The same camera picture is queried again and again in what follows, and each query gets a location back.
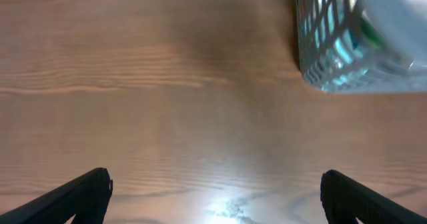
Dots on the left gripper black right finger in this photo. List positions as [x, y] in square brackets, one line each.
[346, 201]

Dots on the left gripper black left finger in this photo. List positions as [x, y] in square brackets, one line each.
[82, 200]

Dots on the light teal snack packet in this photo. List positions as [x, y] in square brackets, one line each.
[326, 52]

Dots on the green lid glass jar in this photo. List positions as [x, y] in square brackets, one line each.
[371, 35]

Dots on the grey plastic lattice basket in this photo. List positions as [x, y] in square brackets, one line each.
[363, 46]

